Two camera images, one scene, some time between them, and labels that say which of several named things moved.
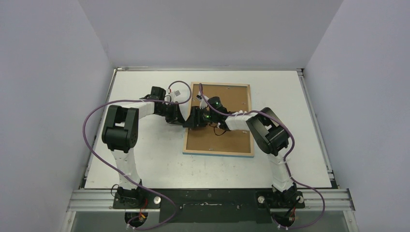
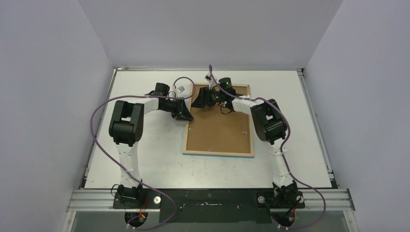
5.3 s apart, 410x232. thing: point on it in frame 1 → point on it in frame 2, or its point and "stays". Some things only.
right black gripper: [195, 118] → [204, 97]
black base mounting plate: [212, 205] stays
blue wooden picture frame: [221, 111] stays
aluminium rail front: [315, 199] stays
